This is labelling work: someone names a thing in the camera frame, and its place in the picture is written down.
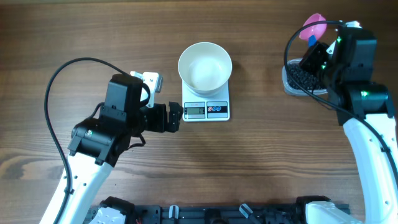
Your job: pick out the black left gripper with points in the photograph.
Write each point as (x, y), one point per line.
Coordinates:
(170, 117)

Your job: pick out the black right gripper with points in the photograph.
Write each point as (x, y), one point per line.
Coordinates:
(313, 55)

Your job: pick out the white kitchen scale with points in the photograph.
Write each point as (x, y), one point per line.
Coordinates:
(200, 108)

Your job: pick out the pink scoop with blue handle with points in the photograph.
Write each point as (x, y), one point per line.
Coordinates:
(313, 33)

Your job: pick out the white bowl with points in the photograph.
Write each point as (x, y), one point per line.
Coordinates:
(205, 67)

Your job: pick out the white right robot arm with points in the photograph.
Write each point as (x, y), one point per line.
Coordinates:
(366, 112)

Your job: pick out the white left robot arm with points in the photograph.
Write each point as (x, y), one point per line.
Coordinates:
(97, 144)

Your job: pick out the clear plastic bean container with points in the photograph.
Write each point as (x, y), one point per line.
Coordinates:
(290, 91)

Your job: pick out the black beans in container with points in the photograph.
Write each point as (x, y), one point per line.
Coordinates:
(303, 78)

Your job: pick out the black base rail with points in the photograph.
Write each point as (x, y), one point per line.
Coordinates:
(116, 210)

